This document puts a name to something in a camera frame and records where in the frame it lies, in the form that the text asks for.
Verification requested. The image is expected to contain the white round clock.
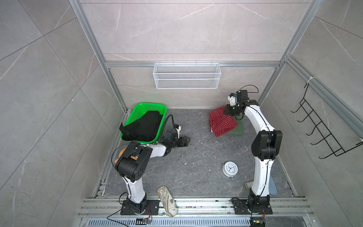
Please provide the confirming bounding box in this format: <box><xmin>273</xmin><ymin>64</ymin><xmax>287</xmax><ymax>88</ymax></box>
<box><xmin>222</xmin><ymin>161</ymin><xmax>238</xmax><ymax>177</ymax></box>

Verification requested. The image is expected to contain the red polka dot skirt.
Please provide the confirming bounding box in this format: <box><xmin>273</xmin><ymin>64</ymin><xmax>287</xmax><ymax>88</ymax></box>
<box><xmin>209</xmin><ymin>106</ymin><xmax>238</xmax><ymax>137</ymax></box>

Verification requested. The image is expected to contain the green plastic basket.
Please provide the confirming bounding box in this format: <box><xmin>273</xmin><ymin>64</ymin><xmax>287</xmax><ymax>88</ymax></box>
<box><xmin>123</xmin><ymin>103</ymin><xmax>167</xmax><ymax>144</ymax></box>

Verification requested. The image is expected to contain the beige small remote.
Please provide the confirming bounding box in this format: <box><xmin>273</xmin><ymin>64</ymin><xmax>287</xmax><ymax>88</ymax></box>
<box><xmin>245</xmin><ymin>182</ymin><xmax>253</xmax><ymax>189</ymax></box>

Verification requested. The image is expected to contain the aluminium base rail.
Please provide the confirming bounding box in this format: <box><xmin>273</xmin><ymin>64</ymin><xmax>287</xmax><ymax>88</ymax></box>
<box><xmin>76</xmin><ymin>197</ymin><xmax>319</xmax><ymax>227</ymax></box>

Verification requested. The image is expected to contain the blue grey insole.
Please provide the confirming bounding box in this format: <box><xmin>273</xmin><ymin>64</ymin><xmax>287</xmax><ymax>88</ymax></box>
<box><xmin>268</xmin><ymin>176</ymin><xmax>278</xmax><ymax>196</ymax></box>

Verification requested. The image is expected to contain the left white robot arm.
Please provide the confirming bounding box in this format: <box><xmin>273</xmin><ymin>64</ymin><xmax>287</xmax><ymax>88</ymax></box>
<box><xmin>112</xmin><ymin>124</ymin><xmax>191</xmax><ymax>208</ymax></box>

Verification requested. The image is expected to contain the patterned beige shoe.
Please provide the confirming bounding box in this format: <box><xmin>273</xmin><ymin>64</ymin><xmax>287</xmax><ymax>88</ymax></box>
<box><xmin>157</xmin><ymin>186</ymin><xmax>179</xmax><ymax>217</ymax></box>

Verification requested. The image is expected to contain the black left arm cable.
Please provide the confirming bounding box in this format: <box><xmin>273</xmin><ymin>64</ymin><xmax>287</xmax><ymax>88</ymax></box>
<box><xmin>158</xmin><ymin>113</ymin><xmax>175</xmax><ymax>142</ymax></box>

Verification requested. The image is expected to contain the white wire mesh basket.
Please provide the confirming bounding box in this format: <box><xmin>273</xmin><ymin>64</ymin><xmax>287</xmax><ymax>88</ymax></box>
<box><xmin>153</xmin><ymin>63</ymin><xmax>221</xmax><ymax>89</ymax></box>

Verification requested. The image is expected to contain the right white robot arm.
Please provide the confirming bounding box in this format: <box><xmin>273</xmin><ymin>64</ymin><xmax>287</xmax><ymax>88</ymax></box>
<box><xmin>224</xmin><ymin>90</ymin><xmax>283</xmax><ymax>214</ymax></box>

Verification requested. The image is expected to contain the black wall hook rack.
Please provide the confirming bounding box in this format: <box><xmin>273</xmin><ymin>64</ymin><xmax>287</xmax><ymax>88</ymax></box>
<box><xmin>291</xmin><ymin>83</ymin><xmax>363</xmax><ymax>160</ymax></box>

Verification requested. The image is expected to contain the orange plush toy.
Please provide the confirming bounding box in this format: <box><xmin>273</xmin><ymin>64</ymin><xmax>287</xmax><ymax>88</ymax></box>
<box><xmin>113</xmin><ymin>146</ymin><xmax>127</xmax><ymax>164</ymax></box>

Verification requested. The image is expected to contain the black skirt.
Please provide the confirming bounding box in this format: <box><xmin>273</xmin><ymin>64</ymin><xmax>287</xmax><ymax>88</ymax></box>
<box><xmin>119</xmin><ymin>111</ymin><xmax>163</xmax><ymax>142</ymax></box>

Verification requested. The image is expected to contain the green skirt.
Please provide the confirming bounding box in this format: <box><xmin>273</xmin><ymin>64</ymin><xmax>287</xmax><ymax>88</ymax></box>
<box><xmin>228</xmin><ymin>120</ymin><xmax>244</xmax><ymax>136</ymax></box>

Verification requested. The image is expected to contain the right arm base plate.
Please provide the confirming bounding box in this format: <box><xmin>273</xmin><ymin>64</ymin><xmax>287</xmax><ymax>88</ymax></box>
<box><xmin>231</xmin><ymin>197</ymin><xmax>273</xmax><ymax>215</ymax></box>

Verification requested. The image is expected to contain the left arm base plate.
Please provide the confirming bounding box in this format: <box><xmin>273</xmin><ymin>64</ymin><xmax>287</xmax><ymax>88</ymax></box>
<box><xmin>120</xmin><ymin>200</ymin><xmax>160</xmax><ymax>215</ymax></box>

